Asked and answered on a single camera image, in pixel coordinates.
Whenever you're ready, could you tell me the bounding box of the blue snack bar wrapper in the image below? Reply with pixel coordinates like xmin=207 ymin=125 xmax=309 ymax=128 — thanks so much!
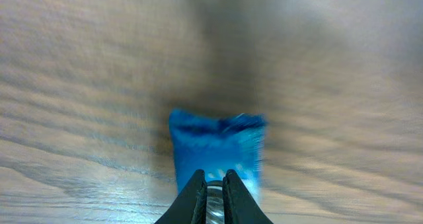
xmin=169 ymin=110 xmax=267 ymax=202

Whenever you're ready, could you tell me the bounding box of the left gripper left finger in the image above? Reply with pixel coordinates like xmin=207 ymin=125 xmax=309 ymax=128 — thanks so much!
xmin=155 ymin=169 xmax=208 ymax=224

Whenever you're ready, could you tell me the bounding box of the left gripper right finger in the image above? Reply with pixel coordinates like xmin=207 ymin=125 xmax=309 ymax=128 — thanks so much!
xmin=222 ymin=169 xmax=273 ymax=224

